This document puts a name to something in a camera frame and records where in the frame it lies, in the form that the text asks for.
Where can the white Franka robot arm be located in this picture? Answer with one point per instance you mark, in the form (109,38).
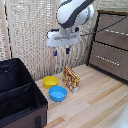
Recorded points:
(71,13)

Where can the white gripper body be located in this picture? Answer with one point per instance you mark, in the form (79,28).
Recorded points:
(62,38)

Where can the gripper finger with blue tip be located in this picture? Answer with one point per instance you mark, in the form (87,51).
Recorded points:
(68,50)
(55,52)

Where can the brown drawer cabinet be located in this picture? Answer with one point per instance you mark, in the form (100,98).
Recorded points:
(111,45)

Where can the blue bowl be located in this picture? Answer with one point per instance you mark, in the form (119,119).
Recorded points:
(58,93)

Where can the black fabric storage box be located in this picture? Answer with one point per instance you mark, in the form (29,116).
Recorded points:
(18,96)

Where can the yellow bowl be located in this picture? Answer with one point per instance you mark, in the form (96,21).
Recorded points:
(50,81)

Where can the beige bamboo curtain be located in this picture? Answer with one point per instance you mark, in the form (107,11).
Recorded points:
(40,33)

